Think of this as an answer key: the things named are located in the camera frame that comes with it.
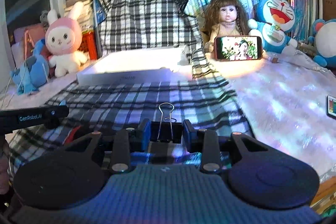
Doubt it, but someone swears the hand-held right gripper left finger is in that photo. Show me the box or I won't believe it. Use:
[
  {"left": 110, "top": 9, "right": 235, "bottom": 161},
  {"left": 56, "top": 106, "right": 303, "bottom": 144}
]
[{"left": 64, "top": 119, "right": 153, "bottom": 174}]

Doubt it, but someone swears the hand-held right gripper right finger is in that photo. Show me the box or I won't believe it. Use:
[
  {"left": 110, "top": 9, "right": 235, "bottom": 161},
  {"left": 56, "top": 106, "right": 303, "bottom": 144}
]
[{"left": 182, "top": 119, "right": 273, "bottom": 174}]

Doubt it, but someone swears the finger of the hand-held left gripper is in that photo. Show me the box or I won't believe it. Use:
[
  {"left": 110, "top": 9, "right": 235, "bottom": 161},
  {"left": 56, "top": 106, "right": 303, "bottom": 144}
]
[{"left": 43, "top": 100, "right": 70, "bottom": 129}]

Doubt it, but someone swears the large black binder clip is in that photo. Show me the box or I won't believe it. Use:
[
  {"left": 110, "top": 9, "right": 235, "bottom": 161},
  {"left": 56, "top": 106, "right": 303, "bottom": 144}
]
[{"left": 150, "top": 103, "right": 184, "bottom": 144}]

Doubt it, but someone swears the white cardboard box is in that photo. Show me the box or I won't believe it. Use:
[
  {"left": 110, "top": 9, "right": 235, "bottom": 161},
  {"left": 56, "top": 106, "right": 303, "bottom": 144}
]
[{"left": 76, "top": 46, "right": 193, "bottom": 86}]

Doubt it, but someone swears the black white plaid cloth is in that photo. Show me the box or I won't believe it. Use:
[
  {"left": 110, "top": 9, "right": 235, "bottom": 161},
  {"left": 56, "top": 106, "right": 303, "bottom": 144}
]
[{"left": 5, "top": 48, "right": 260, "bottom": 182}]

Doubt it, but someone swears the blue spotted plush toy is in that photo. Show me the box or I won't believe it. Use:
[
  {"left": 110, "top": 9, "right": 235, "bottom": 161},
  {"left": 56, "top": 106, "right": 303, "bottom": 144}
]
[{"left": 10, "top": 39, "right": 50, "bottom": 95}]

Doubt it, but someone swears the red plastic crate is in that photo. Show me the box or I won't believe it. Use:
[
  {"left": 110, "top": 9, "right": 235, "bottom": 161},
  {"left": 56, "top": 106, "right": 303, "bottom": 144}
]
[{"left": 79, "top": 31, "right": 99, "bottom": 60}]

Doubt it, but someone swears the pink white rabbit plush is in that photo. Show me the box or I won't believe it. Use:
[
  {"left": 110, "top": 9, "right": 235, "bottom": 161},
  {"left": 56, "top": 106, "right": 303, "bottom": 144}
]
[{"left": 45, "top": 1, "right": 88, "bottom": 77}]

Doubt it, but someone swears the pink bag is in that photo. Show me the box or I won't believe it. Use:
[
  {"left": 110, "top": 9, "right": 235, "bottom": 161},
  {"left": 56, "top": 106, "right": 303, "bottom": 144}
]
[{"left": 13, "top": 23, "right": 48, "bottom": 62}]

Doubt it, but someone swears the red smartphone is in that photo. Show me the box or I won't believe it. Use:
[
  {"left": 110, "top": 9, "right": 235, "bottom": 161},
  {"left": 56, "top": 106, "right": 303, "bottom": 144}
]
[{"left": 214, "top": 35, "right": 263, "bottom": 62}]

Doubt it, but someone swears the blue book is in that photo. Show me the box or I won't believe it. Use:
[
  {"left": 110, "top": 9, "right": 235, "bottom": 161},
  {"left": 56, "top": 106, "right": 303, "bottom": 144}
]
[{"left": 92, "top": 0, "right": 107, "bottom": 28}]

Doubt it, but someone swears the stack of white books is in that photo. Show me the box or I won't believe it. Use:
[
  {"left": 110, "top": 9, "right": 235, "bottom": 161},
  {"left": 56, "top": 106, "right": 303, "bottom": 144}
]
[{"left": 64, "top": 0, "right": 101, "bottom": 33}]

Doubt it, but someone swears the plaid cloth with zigzag trim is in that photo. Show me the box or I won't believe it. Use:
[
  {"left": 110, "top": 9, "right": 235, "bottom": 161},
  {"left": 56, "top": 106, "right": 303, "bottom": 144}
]
[{"left": 93, "top": 0, "right": 204, "bottom": 52}]

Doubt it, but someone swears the brown-haired doll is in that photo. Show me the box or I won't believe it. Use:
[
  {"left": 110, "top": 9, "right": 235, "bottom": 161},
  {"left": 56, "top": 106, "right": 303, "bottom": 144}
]
[{"left": 201, "top": 0, "right": 250, "bottom": 52}]

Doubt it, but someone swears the small device at edge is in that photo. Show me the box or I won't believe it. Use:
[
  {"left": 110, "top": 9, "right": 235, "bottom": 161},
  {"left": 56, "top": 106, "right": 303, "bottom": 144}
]
[{"left": 326, "top": 95, "right": 336, "bottom": 119}]

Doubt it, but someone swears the blue robot cat plush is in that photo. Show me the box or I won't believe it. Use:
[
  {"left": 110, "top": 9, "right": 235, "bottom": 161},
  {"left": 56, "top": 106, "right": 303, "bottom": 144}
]
[{"left": 247, "top": 0, "right": 298, "bottom": 56}]

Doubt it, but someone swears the round blue white plush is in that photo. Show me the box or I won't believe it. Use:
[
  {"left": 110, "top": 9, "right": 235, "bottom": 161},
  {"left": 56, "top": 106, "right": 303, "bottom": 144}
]
[{"left": 308, "top": 18, "right": 336, "bottom": 68}]

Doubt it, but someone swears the brown cardboard box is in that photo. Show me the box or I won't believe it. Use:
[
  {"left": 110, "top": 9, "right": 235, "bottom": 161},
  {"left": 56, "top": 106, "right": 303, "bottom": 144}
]
[{"left": 322, "top": 0, "right": 336, "bottom": 20}]

